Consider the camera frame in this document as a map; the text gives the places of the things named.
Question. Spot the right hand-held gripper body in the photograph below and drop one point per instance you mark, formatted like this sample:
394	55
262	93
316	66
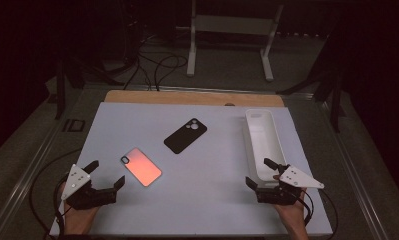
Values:
297	178

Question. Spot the white metal stand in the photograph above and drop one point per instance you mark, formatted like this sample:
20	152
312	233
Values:
232	25

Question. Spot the metal floor rail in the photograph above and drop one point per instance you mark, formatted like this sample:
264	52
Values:
203	89
352	168
27	175

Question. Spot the iridescent phone case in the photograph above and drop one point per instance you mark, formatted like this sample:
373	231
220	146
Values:
142	168

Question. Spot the wooden board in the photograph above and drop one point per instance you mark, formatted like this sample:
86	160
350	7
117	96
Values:
187	98

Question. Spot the black metal stand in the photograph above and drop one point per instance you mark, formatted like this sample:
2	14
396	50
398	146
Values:
60	96
335	106

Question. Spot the black phone case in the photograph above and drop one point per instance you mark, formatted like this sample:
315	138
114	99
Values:
183	136

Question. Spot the person's left hand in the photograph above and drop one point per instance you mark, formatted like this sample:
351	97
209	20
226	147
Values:
78	221

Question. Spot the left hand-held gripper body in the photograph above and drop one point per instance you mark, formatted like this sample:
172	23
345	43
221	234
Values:
75	181

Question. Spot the long white plastic bin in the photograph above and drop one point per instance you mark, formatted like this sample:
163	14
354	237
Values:
263	140

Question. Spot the person's right hand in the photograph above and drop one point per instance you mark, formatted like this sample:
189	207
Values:
293	216

